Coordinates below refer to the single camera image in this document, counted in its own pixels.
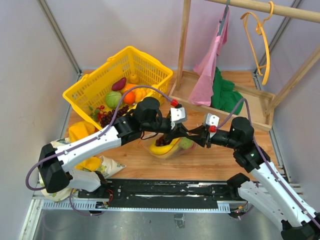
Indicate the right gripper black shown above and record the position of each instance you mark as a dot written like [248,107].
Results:
[200,139]

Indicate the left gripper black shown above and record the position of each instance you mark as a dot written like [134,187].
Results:
[179,131]

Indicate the green custard apple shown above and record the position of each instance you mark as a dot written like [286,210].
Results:
[185,143]

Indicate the dark grape bunch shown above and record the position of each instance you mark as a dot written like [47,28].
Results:
[160,142]

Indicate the clear zip top bag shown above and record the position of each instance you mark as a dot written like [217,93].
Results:
[148,141]

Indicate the yellow banana bunch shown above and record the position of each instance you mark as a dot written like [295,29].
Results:
[164,152]

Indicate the black grape bunch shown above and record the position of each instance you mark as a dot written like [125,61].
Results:
[107,116]

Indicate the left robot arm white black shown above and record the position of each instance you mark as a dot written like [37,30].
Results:
[57,164]

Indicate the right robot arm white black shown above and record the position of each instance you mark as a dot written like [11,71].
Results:
[292,215]

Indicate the pink shirt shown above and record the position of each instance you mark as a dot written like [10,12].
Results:
[203,89]

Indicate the green cloth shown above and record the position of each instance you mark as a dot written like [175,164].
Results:
[224,96]

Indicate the yellow bell pepper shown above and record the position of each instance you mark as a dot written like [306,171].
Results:
[140,93]

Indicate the orange fruit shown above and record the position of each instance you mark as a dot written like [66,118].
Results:
[129,98]

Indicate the wooden clothes rack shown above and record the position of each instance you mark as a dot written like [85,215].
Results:
[262,103]

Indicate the orange mango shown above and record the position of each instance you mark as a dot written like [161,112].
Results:
[128,86]

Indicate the yellow pear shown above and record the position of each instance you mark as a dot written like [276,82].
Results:
[134,79]

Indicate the green round fruit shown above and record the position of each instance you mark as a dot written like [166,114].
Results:
[112,99]

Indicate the yellow plastic basket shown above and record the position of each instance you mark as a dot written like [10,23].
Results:
[90,91]

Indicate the purple sweet potato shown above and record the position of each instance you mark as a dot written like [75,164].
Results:
[119,85]

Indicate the patterned yellow white cloth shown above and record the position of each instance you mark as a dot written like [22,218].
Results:
[106,166]

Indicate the cherry sprig with leaves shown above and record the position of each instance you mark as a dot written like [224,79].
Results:
[97,113]

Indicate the grey clothes hanger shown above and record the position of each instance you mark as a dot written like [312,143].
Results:
[222,21]

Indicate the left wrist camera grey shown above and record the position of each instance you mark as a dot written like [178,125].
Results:
[177,113]

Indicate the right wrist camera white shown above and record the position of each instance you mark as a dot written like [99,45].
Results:
[211,123]

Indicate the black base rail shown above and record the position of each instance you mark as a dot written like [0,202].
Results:
[146,194]

